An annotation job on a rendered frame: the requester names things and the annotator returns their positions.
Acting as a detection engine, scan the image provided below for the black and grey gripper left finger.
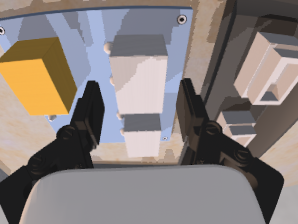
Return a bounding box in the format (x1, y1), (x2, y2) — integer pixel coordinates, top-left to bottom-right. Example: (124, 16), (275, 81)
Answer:
(0, 80), (105, 224)

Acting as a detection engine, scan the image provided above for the orange-yellow rectangular block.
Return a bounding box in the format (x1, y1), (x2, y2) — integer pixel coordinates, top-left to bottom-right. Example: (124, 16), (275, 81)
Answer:
(0, 37), (78, 115)

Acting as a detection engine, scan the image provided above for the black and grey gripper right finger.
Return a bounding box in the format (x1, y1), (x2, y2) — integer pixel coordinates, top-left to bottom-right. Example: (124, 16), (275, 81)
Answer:
(176, 78), (284, 224)

